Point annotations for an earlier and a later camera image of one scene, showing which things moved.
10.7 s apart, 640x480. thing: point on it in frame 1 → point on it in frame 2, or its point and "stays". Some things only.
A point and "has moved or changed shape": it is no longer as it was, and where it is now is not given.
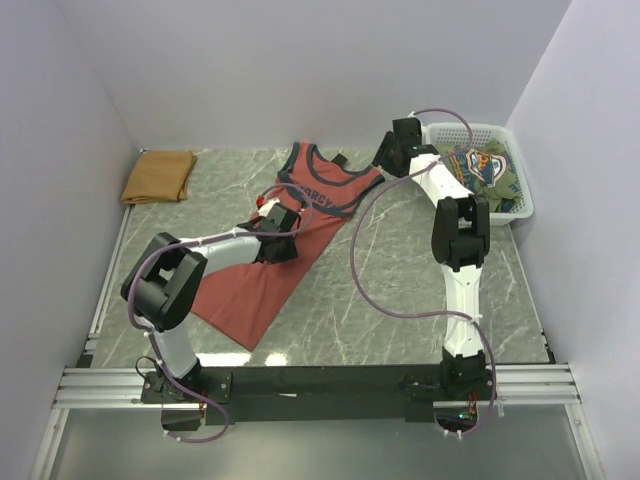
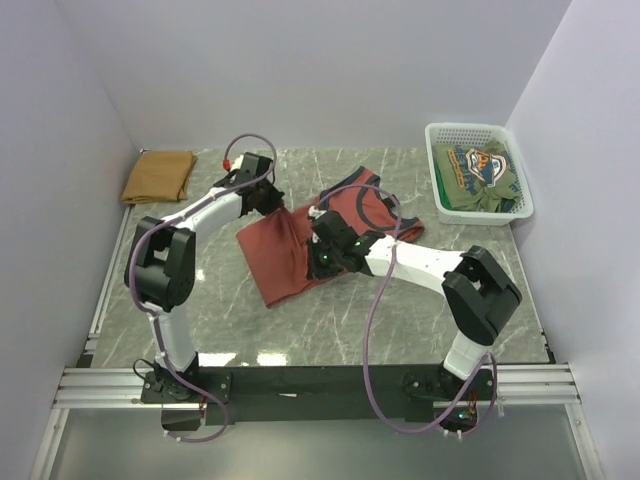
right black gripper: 379,157 → 316,271
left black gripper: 290,252 → 275,202
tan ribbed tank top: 160,175 stays
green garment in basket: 486,169 stays
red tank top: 246,303 has moved or changed shape
